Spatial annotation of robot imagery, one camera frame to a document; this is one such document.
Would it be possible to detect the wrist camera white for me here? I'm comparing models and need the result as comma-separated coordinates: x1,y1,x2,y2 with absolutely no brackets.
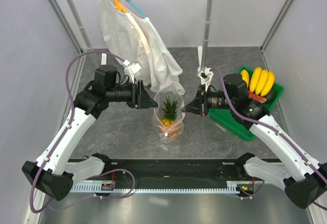
197,67,214,86
123,60,142,83

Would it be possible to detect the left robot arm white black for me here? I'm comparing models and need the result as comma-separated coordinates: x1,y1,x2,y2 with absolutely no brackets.
22,63,158,201

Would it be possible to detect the white cable duct strip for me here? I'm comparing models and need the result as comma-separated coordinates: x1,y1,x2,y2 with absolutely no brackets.
70,181,240,194

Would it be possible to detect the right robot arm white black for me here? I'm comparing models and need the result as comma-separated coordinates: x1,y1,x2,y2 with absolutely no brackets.
182,72,326,209

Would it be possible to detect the clear zip top bag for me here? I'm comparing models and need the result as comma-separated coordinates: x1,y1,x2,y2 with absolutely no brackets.
152,82,185,143

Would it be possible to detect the green plastic tray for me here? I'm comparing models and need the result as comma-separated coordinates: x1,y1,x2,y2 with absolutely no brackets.
208,66,285,142

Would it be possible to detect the white garment on hanger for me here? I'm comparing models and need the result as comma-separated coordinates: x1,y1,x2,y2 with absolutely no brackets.
99,0,185,95

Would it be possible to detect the dark green toy avocado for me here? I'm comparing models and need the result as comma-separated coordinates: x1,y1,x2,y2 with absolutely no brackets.
264,88,276,103

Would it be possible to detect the toy pineapple orange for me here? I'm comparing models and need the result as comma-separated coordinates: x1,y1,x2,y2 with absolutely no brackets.
160,96,180,137

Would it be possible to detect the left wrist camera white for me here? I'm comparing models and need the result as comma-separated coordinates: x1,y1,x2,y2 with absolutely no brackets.
123,60,142,83

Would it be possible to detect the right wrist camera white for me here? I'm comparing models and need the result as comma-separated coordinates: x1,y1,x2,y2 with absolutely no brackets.
197,67,214,86

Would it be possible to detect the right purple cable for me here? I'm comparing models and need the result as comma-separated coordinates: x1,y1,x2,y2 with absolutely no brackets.
211,67,327,208

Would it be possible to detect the toy watermelon slice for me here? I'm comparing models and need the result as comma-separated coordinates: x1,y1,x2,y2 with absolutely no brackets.
248,90,267,104

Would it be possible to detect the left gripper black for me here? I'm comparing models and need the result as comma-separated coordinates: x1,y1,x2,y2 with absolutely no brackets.
107,79,158,109

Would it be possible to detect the yellow toy mango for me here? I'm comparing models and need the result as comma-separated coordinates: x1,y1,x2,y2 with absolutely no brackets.
240,69,250,88

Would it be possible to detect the yellow toy banana bunch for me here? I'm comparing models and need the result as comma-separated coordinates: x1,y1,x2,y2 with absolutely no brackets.
249,67,275,97

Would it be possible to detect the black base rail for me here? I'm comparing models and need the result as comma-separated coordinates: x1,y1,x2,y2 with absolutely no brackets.
66,153,266,191

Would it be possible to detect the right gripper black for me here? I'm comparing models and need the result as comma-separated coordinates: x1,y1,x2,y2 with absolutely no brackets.
182,83,235,117

